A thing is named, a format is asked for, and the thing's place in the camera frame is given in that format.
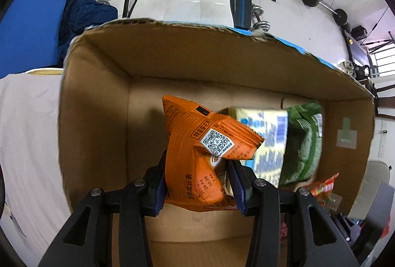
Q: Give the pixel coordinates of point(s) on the grey plastic chair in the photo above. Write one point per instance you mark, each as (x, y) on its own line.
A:
(376, 174)

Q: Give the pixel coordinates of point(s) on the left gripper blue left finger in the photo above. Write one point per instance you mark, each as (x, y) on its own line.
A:
(160, 185)

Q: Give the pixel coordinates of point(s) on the dark blue garment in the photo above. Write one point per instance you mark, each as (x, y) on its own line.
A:
(76, 17)

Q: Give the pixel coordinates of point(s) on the blue foam mat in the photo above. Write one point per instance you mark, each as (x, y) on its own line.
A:
(29, 35)

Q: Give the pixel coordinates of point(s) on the black speaker box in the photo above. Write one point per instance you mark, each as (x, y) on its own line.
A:
(359, 33)

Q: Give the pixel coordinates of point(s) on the open cardboard box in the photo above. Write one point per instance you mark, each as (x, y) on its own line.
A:
(151, 162)

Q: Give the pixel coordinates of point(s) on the short barbell on floor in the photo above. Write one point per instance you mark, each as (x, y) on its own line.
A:
(339, 15)

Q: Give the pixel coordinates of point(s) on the white blue tissue pack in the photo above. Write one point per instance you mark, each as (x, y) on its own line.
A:
(272, 126)

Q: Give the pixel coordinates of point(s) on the red flowered snack packet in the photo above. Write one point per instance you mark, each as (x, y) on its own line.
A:
(321, 190)

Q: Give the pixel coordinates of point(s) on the orange snack packet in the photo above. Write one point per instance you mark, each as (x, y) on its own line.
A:
(196, 136)

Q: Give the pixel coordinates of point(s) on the green snack packet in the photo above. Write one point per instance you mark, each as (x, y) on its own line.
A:
(304, 143)

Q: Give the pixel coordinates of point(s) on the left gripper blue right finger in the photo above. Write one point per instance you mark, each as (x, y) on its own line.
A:
(239, 184)

